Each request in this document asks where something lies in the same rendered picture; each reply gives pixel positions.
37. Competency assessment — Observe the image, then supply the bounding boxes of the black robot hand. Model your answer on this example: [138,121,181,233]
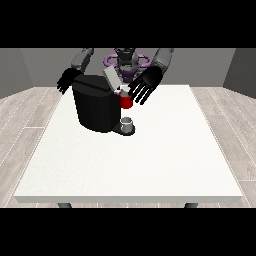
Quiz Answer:
[127,65,165,106]
[56,67,85,96]

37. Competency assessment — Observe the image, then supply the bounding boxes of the small grey coffee pod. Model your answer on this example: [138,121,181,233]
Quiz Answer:
[119,85,131,96]

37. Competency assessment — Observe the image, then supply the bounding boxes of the red pod holder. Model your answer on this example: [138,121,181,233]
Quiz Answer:
[118,92,134,110]

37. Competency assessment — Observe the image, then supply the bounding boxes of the black coffee machine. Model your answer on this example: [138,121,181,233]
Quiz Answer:
[71,73,136,137]

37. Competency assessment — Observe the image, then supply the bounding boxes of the pale grey machine lid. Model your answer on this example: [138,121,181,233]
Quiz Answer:
[102,65,123,92]

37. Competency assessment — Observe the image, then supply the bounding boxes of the grey robot trunk purple rings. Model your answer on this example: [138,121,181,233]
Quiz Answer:
[103,48,152,83]

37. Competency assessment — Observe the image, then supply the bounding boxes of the small grey cup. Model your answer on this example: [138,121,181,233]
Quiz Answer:
[120,116,135,134]

